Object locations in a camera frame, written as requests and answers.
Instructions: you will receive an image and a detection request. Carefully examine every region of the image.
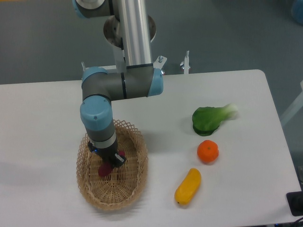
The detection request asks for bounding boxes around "yellow mango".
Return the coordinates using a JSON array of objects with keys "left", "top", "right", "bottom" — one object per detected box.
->
[{"left": 174, "top": 168, "right": 202, "bottom": 205}]

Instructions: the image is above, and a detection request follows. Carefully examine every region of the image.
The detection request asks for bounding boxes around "green bok choy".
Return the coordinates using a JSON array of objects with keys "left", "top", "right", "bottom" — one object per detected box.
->
[{"left": 192, "top": 104, "right": 238, "bottom": 136}]

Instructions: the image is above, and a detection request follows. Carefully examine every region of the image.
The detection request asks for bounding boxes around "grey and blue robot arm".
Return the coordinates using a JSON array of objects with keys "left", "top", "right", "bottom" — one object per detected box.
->
[{"left": 73, "top": 0, "right": 163, "bottom": 168}]

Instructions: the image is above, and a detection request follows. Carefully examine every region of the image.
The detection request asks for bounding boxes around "orange tangerine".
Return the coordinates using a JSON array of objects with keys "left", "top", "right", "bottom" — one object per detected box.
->
[{"left": 197, "top": 140, "right": 219, "bottom": 163}]

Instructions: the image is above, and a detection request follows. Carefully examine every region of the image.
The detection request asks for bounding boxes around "woven wicker basket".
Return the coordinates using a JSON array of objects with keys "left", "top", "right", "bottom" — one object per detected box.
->
[{"left": 76, "top": 120, "right": 148, "bottom": 210}]

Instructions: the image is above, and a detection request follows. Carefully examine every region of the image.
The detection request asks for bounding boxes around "blue object in corner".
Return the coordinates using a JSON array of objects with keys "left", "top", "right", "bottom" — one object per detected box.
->
[{"left": 291, "top": 0, "right": 303, "bottom": 25}]

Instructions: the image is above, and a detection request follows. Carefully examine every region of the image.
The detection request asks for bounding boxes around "black device at table edge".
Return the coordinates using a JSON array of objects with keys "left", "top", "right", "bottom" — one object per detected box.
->
[{"left": 286, "top": 191, "right": 303, "bottom": 217}]

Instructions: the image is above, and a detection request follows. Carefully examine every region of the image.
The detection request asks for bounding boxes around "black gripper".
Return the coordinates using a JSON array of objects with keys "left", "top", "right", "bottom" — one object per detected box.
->
[{"left": 88, "top": 141, "right": 126, "bottom": 167}]

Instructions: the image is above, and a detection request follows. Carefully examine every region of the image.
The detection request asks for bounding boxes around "purple sweet potato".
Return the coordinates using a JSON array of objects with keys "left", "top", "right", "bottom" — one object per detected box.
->
[{"left": 98, "top": 151, "right": 125, "bottom": 177}]

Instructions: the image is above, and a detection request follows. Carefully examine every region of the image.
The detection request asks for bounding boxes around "white table leg frame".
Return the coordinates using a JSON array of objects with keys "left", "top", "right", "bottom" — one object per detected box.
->
[{"left": 280, "top": 81, "right": 303, "bottom": 127}]

